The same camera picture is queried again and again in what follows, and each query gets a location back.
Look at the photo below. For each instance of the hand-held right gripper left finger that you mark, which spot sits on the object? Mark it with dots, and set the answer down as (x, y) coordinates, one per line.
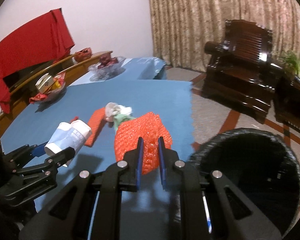
(139, 165)

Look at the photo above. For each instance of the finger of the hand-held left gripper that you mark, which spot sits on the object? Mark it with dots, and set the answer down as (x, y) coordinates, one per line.
(60, 156)
(38, 150)

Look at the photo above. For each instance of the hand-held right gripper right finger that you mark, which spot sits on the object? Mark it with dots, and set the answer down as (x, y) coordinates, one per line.
(162, 165)

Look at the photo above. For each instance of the white blue paper cup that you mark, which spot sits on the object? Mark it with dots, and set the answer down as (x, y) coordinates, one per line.
(70, 135)

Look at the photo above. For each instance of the orange foam fruit net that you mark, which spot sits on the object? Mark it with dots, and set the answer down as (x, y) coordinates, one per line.
(96, 125)
(140, 130)

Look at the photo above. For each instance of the black lined trash bin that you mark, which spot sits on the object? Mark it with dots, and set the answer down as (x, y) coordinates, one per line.
(252, 170)

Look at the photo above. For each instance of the red snack packet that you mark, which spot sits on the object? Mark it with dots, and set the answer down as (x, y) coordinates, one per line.
(60, 78)
(38, 97)

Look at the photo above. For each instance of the glass snack bowl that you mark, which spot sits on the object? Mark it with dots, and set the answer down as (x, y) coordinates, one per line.
(55, 94)

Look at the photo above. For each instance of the white crumpled tissue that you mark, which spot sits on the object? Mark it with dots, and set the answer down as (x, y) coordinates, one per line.
(115, 108)

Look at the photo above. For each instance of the white pen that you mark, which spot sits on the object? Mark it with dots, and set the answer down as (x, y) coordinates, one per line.
(207, 212)

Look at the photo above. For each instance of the blue tablecloth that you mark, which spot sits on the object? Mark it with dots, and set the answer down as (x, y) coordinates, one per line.
(140, 67)
(145, 97)

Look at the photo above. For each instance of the yellow white carton box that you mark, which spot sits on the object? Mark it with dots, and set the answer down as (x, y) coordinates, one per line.
(45, 82)

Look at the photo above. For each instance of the black television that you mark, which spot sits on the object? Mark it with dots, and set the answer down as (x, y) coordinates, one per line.
(15, 76)

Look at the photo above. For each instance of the wooden cabinet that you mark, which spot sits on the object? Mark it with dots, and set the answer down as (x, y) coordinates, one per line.
(82, 67)

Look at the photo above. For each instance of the glass fruit bowl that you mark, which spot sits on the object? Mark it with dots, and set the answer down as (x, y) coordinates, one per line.
(107, 70)

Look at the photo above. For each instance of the red apple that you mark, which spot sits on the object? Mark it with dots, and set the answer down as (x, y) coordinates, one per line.
(113, 61)
(105, 58)

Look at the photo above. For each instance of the red cloth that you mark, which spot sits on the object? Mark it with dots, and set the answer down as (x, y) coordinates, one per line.
(27, 37)

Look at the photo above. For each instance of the dark wooden armchair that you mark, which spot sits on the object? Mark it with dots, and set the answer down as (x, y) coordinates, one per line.
(240, 80)

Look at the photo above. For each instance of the dark wooden side table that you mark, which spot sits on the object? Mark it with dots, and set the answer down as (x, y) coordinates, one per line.
(295, 97)

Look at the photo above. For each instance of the beige patterned curtain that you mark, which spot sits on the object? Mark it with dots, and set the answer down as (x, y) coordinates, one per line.
(190, 17)

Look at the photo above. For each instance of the potted green plant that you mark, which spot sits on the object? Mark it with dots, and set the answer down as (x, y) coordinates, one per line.
(293, 62)

